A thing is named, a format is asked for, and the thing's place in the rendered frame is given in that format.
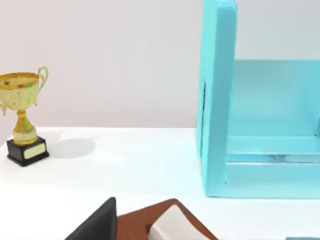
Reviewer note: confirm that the brown book with white pages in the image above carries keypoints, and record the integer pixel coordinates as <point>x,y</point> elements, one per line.
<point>165,222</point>

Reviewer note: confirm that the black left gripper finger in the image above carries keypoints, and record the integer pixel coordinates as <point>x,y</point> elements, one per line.
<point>101,222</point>

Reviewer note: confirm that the teal flat object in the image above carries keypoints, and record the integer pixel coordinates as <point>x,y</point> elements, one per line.
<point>303,238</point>

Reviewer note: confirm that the light blue rack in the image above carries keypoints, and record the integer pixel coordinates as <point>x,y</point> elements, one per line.
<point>252,120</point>

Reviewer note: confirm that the gold trophy on black base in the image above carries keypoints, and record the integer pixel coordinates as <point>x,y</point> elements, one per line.
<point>22,112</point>

